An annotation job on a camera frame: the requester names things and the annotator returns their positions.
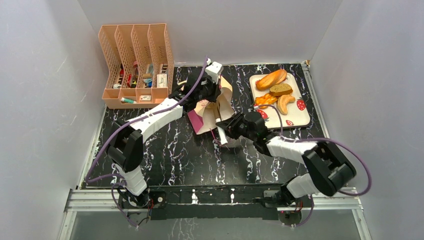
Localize small white box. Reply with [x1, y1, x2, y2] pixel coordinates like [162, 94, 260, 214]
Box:
[156, 73, 168, 88]

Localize long orange fake baguette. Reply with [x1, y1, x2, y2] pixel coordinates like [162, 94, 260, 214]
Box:
[255, 69, 287, 91]

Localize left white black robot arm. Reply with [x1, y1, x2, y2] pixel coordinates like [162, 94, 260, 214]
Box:
[106, 72, 221, 208]

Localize brown fake bread slice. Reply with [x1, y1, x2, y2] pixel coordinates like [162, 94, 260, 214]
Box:
[269, 83, 293, 97]

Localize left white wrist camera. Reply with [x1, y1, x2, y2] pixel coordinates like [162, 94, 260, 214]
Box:
[205, 61, 223, 84]

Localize red bottle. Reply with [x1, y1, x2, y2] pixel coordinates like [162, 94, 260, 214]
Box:
[133, 61, 139, 76]

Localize orange braided fake bread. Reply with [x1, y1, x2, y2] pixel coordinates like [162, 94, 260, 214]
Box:
[254, 93, 278, 109]

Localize tan fake croissant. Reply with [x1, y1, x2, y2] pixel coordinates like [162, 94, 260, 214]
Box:
[277, 94, 296, 115]

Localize white strawberry print tray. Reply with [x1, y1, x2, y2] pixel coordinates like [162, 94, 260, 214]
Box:
[256, 73, 311, 129]

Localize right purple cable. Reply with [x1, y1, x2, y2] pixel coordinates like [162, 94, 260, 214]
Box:
[253, 104, 373, 228]

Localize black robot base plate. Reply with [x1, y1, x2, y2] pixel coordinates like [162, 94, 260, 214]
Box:
[116, 183, 312, 223]

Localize aluminium frame rail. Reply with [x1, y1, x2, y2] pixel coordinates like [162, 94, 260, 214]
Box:
[64, 189, 372, 240]

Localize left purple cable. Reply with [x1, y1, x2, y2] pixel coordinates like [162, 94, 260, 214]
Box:
[84, 56, 210, 229]

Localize metal tongs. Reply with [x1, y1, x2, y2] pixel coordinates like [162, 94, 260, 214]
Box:
[211, 103, 228, 145]

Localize green white tube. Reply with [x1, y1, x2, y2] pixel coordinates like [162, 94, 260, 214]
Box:
[120, 97, 137, 104]

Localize purple cable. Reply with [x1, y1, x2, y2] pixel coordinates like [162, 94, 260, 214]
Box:
[84, 56, 210, 229]
[253, 104, 373, 228]

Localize peach plastic file organizer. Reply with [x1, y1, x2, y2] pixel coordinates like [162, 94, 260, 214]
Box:
[98, 23, 175, 109]

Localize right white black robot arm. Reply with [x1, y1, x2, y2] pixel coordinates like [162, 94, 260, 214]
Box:
[216, 111, 357, 207]

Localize pink and tan paper bag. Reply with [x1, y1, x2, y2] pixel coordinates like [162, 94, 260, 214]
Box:
[183, 77, 235, 135]

